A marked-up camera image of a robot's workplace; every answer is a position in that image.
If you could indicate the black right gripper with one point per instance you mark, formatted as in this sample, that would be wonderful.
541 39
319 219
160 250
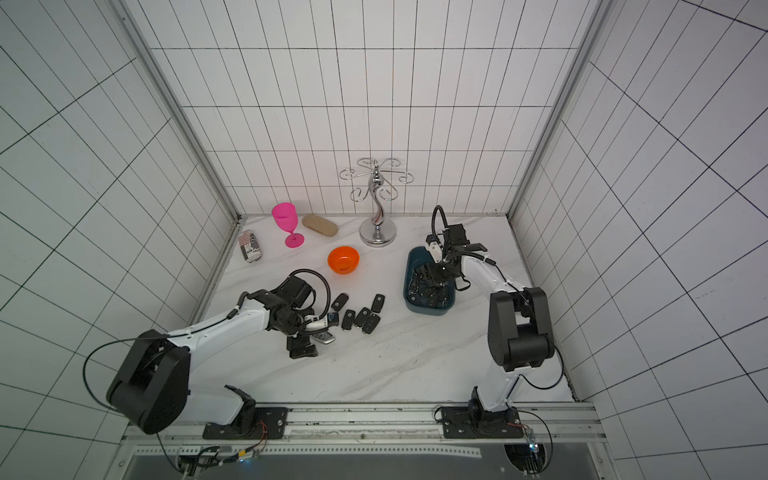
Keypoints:
440 273

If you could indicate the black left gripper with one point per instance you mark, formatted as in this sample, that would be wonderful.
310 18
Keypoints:
294 345

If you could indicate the black VW flip key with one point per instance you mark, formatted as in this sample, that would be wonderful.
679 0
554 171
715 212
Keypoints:
362 317
340 301
348 319
378 303

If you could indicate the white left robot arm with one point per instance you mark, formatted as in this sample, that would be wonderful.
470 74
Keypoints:
152 387

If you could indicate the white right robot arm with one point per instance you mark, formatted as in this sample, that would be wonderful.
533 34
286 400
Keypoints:
519 329

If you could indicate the silver black smart key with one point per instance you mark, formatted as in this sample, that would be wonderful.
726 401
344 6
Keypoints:
324 338

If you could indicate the teal plastic storage box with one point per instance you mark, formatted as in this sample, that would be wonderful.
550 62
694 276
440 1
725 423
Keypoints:
422 295

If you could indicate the black flip key buttons up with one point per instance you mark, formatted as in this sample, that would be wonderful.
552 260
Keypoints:
371 323

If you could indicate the silver metal cup rack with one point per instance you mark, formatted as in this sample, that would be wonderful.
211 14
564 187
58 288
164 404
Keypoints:
379 230

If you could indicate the orange plastic bowl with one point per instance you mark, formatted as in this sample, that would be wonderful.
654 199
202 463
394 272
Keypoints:
343 260

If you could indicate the beige woven glasses case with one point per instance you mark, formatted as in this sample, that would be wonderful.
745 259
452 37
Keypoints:
320 225

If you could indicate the pink plastic wine goblet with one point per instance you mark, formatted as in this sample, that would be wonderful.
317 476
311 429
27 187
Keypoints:
286 218

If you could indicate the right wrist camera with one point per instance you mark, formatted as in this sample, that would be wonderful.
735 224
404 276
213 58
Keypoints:
435 250

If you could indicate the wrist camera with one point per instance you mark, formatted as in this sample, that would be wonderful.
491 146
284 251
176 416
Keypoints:
317 324
435 250

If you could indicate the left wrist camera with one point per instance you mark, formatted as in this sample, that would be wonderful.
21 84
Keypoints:
317 324

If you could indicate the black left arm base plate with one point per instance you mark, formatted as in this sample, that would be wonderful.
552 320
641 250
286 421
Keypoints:
250 424

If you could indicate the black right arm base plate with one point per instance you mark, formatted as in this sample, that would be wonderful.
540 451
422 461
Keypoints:
472 422

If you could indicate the aluminium frame rail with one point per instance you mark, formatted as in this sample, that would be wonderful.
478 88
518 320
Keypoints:
309 424

